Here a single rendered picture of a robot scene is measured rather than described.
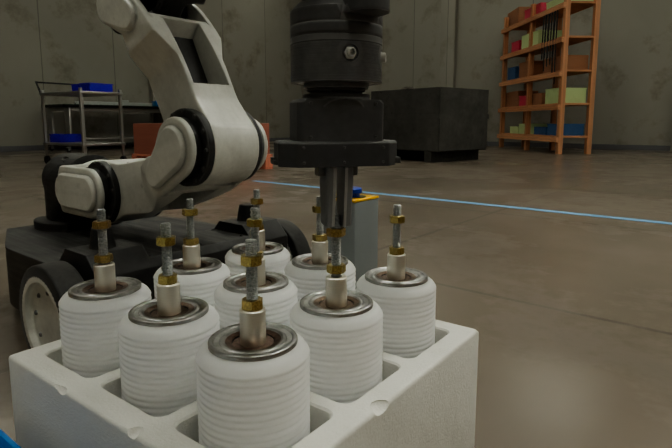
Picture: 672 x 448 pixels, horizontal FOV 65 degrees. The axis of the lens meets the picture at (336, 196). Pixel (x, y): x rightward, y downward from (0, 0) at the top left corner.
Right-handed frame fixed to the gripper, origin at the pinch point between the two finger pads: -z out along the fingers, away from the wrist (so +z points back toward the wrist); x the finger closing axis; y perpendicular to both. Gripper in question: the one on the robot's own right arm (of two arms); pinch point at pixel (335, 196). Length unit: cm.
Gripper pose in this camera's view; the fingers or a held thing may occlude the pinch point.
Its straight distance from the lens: 52.7
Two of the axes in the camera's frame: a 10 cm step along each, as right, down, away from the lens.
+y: 2.8, 1.4, -9.5
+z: 0.0, -9.9, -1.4
